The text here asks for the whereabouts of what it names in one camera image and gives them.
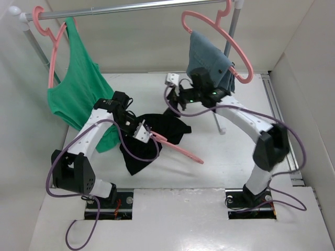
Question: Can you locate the pink hanger with denim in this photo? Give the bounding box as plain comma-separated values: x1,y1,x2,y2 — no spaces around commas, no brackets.
181,1,254,84

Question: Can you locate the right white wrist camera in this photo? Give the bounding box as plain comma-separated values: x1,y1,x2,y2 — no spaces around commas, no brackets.
165,73,180,87

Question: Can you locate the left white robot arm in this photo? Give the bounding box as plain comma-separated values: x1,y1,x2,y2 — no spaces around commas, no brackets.
51,92,150,208

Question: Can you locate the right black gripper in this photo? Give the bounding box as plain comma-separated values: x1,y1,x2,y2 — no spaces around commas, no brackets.
163,83,202,118

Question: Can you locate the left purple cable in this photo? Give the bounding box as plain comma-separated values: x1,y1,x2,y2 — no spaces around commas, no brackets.
46,119,162,250

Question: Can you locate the metal clothes rack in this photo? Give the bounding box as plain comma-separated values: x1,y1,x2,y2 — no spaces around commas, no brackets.
8,0,245,135

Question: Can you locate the purple cable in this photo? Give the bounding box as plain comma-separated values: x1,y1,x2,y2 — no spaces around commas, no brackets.
46,119,162,250
163,83,307,214

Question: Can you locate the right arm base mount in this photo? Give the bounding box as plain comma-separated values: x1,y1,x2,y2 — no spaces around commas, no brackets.
225,189,277,220

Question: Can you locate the blue denim garment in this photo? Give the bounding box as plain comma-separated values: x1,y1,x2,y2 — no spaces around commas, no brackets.
186,30,235,92

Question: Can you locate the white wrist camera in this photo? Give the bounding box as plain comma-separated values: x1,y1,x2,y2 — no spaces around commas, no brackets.
165,73,180,87
133,119,152,143

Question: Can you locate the pink hanger with tank top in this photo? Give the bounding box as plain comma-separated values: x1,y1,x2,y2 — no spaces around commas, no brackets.
32,5,79,88

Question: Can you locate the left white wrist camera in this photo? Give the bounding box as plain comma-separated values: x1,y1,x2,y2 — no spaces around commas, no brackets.
133,119,152,143

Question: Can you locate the black t shirt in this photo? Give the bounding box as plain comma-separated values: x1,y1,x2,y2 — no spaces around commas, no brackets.
119,109,192,176

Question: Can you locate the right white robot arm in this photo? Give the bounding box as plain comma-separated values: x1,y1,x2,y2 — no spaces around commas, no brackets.
165,67,289,206

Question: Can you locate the green tank top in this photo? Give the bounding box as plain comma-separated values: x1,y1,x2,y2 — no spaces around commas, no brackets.
47,17,122,154

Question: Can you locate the aluminium rail right side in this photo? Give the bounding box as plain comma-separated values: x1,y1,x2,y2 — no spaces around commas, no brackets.
261,73,305,187

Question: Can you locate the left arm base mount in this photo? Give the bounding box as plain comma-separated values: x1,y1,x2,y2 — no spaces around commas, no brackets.
81,188,134,220

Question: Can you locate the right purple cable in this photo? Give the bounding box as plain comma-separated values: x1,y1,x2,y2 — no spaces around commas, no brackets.
163,83,307,214

